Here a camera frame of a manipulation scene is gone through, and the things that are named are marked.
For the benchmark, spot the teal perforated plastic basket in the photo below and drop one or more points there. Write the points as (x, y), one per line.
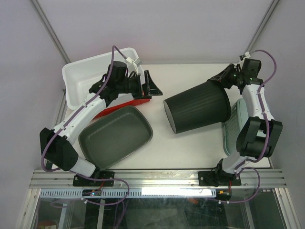
(232, 127)

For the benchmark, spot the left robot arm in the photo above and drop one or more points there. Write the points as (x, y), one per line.
(57, 143)

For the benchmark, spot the dark grey shallow tray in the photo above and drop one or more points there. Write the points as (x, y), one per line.
(114, 137)

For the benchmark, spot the aluminium frame post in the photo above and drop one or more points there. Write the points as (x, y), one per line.
(263, 23)
(49, 29)

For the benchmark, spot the black ribbed waste bin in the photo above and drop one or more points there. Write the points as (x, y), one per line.
(200, 106)

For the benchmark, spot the right aluminium frame post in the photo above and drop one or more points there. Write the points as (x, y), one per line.
(263, 23)

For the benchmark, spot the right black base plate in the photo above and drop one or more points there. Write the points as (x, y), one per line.
(215, 179)

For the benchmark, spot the grey slotted cable duct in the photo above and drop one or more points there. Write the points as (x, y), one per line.
(146, 192)

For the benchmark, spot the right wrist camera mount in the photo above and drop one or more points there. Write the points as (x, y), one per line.
(244, 56)

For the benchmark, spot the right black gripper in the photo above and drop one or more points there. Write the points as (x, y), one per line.
(220, 77)

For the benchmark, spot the red plastic tray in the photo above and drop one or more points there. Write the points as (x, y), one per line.
(112, 108)

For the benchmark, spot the left aluminium frame post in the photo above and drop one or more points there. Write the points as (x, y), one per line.
(49, 29)

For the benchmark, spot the aluminium mounting rail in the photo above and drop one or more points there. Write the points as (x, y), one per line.
(269, 178)

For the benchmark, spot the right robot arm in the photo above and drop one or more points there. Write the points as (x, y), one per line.
(260, 132)

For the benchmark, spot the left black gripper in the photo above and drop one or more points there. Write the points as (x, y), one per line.
(151, 88)

